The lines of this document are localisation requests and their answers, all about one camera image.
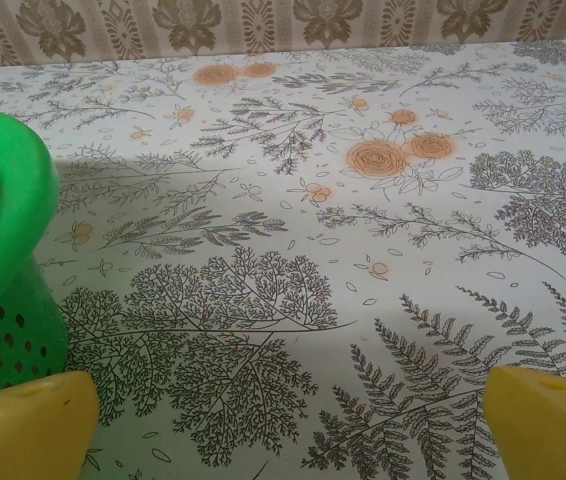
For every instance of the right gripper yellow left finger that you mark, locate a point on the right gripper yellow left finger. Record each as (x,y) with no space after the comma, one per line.
(28,430)

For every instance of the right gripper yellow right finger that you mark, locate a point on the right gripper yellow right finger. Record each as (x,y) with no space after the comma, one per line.
(553,430)

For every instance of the green plastic laundry basket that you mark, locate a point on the green plastic laundry basket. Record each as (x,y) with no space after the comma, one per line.
(18,200)

